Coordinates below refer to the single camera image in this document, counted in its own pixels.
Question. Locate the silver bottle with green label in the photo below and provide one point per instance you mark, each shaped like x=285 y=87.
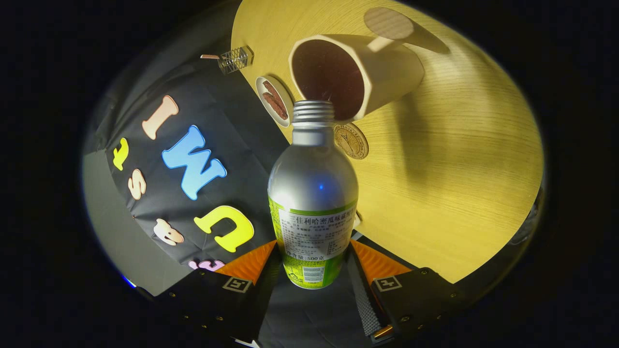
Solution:
x=312 y=183

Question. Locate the wooden table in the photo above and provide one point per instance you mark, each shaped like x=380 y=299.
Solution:
x=459 y=169

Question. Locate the white oval plate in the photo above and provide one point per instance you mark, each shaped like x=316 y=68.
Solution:
x=285 y=96

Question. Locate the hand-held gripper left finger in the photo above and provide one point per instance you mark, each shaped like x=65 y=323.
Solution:
x=263 y=299

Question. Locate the black backdrop cloth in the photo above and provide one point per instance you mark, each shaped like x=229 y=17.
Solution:
x=232 y=145

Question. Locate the red meat slice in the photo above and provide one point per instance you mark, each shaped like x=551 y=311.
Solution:
x=273 y=92
x=274 y=107

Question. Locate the round cork coaster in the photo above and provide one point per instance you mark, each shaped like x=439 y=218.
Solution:
x=352 y=141

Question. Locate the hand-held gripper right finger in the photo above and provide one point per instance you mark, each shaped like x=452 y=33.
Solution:
x=362 y=299

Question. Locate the pink striped straw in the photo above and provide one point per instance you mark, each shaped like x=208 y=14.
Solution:
x=209 y=56

